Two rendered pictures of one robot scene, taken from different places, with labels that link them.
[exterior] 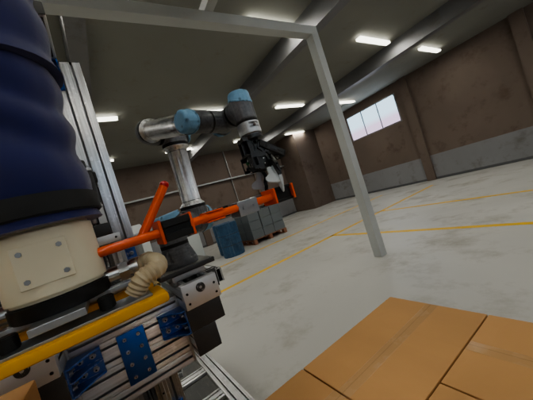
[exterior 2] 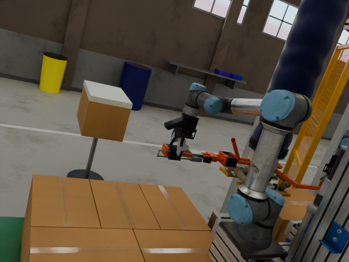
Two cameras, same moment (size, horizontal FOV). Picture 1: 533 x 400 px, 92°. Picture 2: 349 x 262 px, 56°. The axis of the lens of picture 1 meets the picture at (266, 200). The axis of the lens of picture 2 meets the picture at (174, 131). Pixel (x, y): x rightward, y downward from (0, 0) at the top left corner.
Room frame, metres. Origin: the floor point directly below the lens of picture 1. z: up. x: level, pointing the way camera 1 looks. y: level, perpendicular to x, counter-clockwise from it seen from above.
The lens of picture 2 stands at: (2.42, 0.08, 1.76)
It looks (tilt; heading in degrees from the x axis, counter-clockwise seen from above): 16 degrees down; 185
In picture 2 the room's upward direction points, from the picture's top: 18 degrees clockwise
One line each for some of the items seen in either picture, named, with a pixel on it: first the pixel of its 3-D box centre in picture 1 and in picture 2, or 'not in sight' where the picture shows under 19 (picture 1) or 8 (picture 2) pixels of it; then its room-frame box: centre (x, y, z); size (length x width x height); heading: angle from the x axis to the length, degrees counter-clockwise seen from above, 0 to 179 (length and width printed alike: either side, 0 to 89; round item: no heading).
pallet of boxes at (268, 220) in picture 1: (258, 220); not in sight; (8.20, 0.42, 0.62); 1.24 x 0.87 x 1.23; 124
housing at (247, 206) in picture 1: (243, 207); (194, 155); (0.79, 0.07, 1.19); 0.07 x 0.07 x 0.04; 34
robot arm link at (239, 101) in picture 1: (241, 109); (196, 95); (0.86, -0.01, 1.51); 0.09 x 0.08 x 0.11; 46
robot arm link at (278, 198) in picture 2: (170, 227); (266, 204); (1.11, 0.43, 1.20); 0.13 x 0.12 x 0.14; 136
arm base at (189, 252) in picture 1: (177, 254); (257, 227); (1.10, 0.43, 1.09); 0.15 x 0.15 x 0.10
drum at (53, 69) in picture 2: not in sight; (52, 73); (-3.48, -3.05, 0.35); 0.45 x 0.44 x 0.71; 123
